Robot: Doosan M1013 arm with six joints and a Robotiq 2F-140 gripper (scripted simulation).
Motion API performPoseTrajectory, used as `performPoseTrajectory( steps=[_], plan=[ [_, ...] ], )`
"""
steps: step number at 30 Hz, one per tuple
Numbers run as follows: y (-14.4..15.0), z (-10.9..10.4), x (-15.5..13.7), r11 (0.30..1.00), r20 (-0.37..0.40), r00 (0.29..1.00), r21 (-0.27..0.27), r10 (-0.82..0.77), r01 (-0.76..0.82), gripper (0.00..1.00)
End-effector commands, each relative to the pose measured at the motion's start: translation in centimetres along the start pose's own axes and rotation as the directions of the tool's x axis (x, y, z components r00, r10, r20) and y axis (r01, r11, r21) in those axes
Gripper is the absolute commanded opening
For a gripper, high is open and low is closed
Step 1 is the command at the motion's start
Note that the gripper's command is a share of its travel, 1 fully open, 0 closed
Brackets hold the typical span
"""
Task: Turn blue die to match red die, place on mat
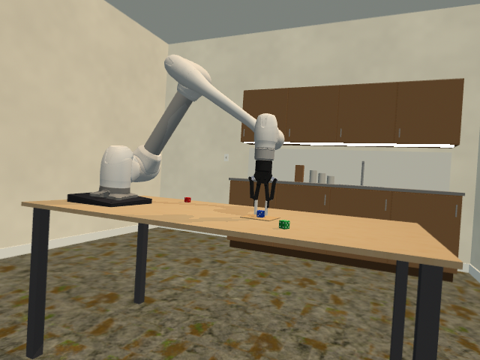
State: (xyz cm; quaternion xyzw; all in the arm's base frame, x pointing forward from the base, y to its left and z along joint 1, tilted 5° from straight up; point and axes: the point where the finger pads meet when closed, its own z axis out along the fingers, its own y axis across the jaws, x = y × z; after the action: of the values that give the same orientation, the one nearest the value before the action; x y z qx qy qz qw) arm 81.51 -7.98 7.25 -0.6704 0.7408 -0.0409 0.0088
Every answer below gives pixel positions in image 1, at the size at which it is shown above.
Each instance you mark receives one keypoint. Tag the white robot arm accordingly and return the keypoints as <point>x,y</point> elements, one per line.
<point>120,166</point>

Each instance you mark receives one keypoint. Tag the green die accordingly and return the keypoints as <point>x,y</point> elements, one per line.
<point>284,224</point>

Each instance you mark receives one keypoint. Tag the orange mat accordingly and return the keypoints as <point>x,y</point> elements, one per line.
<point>266,218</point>

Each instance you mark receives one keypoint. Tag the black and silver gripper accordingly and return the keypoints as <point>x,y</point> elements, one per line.
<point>263,174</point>

